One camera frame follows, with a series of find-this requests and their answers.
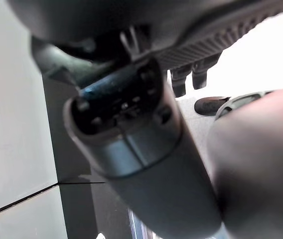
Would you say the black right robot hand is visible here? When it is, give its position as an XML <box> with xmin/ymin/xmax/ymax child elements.
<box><xmin>6</xmin><ymin>0</ymin><xmax>283</xmax><ymax>239</ymax></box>

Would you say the silver right robot leg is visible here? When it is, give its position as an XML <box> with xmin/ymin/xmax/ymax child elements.
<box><xmin>194</xmin><ymin>86</ymin><xmax>283</xmax><ymax>239</ymax></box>

